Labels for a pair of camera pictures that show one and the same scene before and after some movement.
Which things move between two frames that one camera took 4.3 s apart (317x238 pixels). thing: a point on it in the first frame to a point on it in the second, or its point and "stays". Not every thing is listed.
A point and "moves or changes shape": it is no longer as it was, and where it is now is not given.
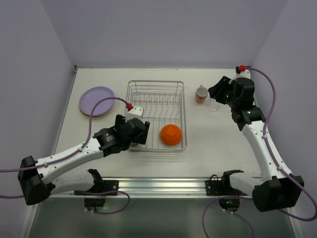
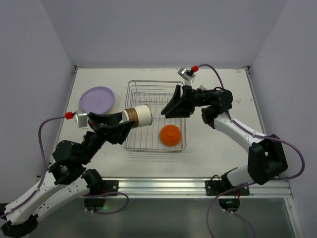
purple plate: [91, 96] stays
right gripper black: [219, 90] to [187, 98]
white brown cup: [137, 145] moves or changes shape
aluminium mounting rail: [149, 188] stays
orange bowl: [170, 134] stays
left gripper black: [142, 134] to [98, 129]
